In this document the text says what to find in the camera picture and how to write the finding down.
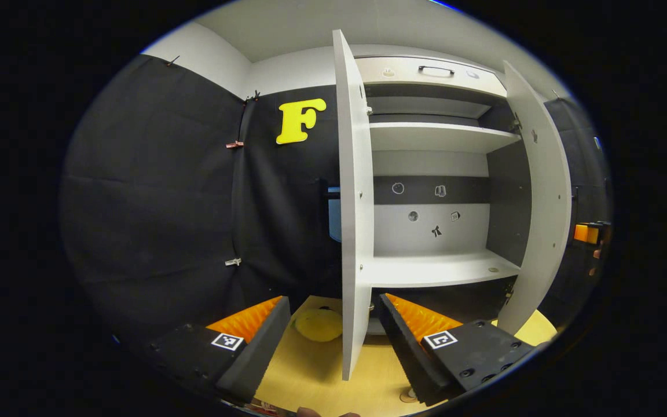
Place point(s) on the grey cabinet drawer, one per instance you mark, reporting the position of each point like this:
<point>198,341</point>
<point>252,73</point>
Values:
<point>403,72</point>

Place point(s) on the grey cabinet door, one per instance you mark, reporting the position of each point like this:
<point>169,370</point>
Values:
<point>548,220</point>
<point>355,231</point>

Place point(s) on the grey cabinet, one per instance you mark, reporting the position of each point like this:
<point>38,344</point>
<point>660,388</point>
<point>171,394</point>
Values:
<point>507,197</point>

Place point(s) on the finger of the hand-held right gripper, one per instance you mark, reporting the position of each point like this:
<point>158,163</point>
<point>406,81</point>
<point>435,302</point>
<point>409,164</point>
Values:
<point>585,233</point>

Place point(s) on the round cork coaster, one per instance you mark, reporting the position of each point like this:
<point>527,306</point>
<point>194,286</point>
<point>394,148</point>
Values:
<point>407,396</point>

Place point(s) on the red clip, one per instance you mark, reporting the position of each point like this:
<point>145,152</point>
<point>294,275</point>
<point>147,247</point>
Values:
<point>234,144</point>

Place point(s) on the yellow round pad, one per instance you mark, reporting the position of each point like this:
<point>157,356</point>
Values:
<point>317,325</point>

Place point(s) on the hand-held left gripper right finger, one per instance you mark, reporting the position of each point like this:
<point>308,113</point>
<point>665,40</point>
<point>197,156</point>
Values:
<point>406,353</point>

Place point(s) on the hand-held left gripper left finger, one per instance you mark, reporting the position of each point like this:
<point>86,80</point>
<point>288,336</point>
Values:
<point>255,359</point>

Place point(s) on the black backdrop cloth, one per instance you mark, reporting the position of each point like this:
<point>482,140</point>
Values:
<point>585,174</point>
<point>148,208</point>

